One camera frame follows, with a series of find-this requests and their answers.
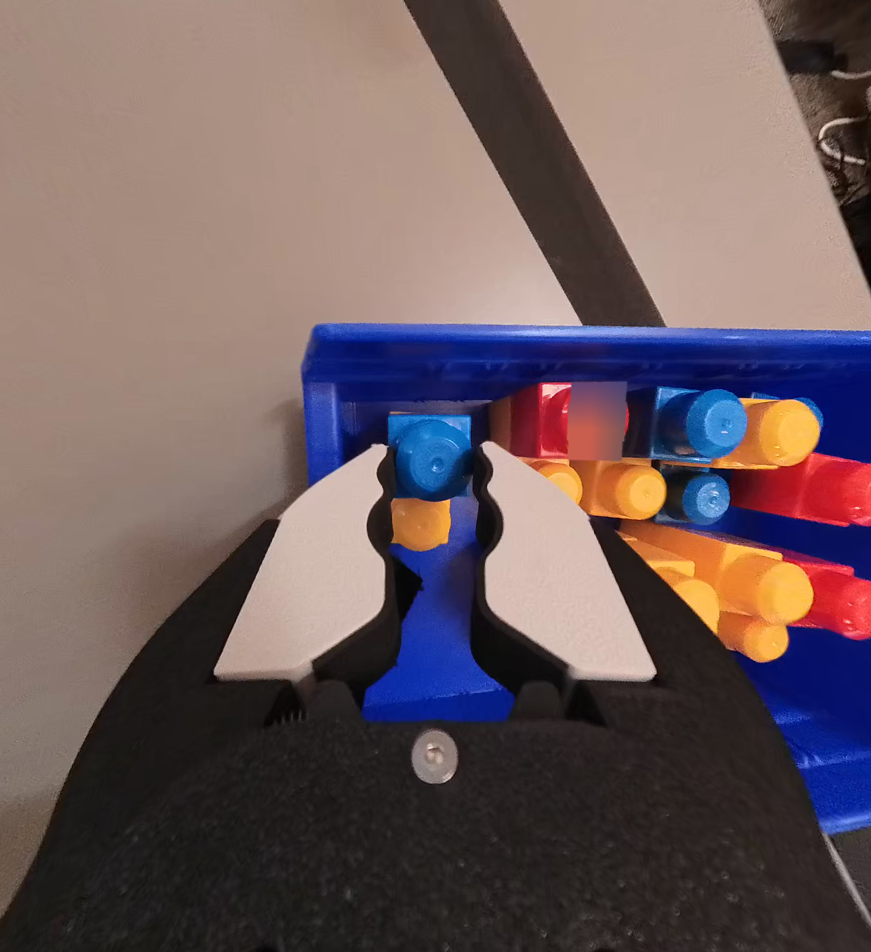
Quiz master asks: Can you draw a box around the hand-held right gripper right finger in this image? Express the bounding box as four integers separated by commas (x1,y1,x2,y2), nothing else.
469,441,658,689

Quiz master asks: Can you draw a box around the yellow two-stud toy block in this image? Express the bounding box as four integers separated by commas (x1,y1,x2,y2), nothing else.
390,497,453,553

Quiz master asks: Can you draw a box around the pile of assembled block steps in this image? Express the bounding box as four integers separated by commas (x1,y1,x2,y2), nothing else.
489,383,871,664

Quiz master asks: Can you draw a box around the blue one-stud toy block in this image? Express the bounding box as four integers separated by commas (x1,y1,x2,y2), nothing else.
388,415,475,503

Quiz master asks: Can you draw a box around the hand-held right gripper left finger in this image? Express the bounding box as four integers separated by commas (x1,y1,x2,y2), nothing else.
214,443,423,704

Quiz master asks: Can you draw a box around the blue plastic bin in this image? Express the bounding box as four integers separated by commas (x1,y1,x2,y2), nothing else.
300,322,871,833

